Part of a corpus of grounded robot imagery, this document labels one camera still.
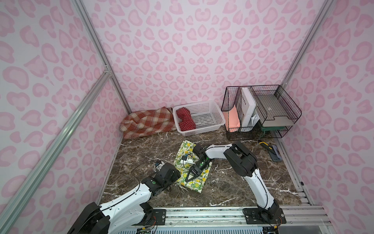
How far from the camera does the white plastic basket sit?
1.03 metres

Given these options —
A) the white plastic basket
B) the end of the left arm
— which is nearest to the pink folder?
the white plastic basket

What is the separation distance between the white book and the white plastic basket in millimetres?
134

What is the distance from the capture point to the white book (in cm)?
92
